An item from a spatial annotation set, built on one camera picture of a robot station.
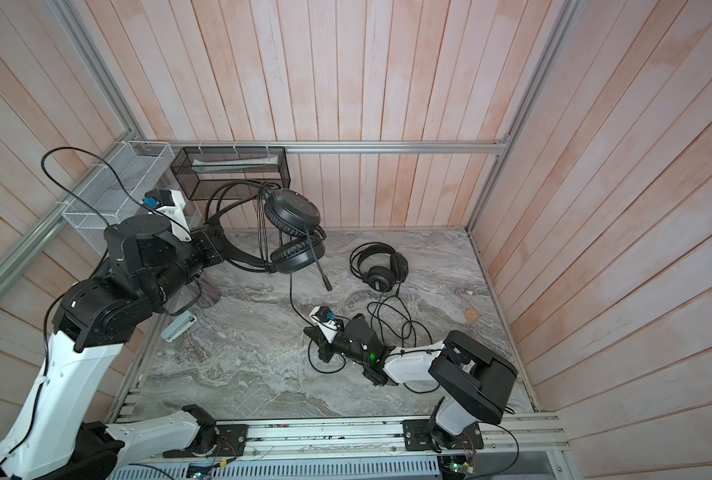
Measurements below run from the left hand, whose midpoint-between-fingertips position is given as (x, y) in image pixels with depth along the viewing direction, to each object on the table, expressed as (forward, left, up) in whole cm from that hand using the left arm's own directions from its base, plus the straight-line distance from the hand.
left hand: (226, 236), depth 58 cm
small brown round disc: (+6, -65, -45) cm, 79 cm away
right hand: (-4, -13, -33) cm, 36 cm away
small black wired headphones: (+21, -36, -38) cm, 57 cm away
